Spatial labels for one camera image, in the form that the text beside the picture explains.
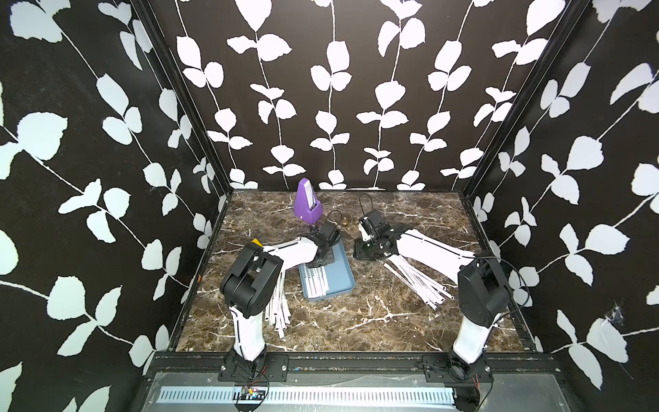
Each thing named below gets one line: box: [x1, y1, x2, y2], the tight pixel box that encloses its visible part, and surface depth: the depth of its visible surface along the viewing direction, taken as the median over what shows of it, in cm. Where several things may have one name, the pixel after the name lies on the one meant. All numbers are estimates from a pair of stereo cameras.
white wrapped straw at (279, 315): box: [269, 287, 290, 340], surface depth 86 cm
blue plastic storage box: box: [298, 238, 356, 302], surface depth 94 cm
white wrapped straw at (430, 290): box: [383, 254, 454, 311], surface depth 94 cm
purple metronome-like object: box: [293, 177, 323, 225], surface depth 105 cm
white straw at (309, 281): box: [303, 262, 315, 299], surface depth 93 cm
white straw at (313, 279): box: [308, 266, 320, 299], surface depth 93 cm
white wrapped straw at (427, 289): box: [383, 254, 454, 311], surface depth 94 cm
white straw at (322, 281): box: [316, 266, 330, 297], surface depth 92 cm
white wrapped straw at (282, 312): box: [274, 270, 291, 339], surface depth 87 cm
